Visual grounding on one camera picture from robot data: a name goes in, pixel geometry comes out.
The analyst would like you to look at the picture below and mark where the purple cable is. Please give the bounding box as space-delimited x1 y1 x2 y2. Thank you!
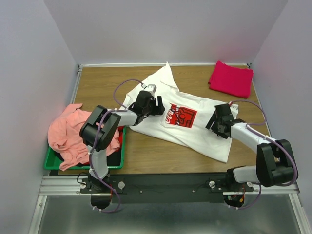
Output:
229 100 298 186
89 78 147 171

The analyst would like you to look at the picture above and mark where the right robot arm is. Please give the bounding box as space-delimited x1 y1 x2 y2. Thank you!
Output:
206 103 298 191

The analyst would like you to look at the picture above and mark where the aluminium front frame rail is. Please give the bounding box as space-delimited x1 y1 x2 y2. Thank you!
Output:
39 176 110 196

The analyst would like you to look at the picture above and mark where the white printed t-shirt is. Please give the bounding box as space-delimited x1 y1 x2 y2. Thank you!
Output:
131 64 232 163

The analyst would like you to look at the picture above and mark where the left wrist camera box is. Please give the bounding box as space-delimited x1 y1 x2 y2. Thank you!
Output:
142 84 156 95

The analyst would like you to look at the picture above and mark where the green plastic bin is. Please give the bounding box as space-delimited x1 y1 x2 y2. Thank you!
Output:
43 126 126 170

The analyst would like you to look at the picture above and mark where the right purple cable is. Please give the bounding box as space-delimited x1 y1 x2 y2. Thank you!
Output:
229 100 298 186

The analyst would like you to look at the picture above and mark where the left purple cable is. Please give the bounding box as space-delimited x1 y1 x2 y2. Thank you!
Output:
89 78 147 171

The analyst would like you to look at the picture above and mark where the red t-shirt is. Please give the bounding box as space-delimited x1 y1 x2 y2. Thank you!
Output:
82 126 125 164

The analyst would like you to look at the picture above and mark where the aluminium table edge rail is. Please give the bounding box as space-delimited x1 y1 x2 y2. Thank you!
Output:
69 64 83 104

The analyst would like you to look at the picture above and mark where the salmon pink t-shirt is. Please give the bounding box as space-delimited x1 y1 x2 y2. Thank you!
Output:
47 103 121 171

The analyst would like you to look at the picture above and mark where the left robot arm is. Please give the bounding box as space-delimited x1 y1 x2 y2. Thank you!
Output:
79 90 165 193

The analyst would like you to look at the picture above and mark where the folded magenta t-shirt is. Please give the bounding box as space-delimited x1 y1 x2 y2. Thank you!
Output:
208 61 254 98

